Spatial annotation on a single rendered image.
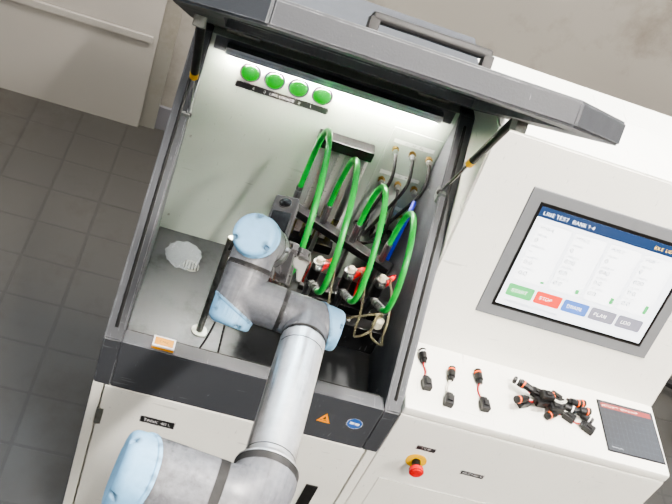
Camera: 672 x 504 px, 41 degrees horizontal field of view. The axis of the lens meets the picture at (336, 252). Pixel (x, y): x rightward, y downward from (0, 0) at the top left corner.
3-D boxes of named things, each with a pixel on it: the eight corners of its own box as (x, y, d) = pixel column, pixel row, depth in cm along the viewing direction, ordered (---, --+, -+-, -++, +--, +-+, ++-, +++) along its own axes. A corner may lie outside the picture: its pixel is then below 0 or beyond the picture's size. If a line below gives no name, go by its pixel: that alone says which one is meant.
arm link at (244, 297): (268, 341, 148) (292, 278, 149) (204, 317, 147) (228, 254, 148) (267, 340, 156) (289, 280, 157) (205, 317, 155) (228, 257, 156)
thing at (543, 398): (509, 415, 218) (520, 401, 215) (506, 381, 226) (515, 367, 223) (594, 437, 222) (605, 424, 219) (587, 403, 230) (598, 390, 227)
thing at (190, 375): (109, 385, 210) (121, 341, 200) (114, 371, 213) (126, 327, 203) (361, 449, 220) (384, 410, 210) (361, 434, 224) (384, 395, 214)
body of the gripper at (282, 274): (253, 277, 174) (241, 269, 163) (265, 235, 175) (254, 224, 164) (291, 287, 173) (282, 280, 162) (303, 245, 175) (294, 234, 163)
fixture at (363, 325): (234, 337, 227) (250, 297, 218) (239, 309, 235) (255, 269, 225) (361, 371, 233) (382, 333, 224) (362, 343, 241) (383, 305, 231)
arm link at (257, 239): (221, 251, 148) (240, 203, 149) (235, 261, 158) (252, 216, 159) (265, 267, 146) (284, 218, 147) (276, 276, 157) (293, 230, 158)
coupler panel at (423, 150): (352, 225, 240) (395, 133, 220) (353, 217, 242) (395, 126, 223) (398, 239, 242) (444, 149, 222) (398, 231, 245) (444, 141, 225)
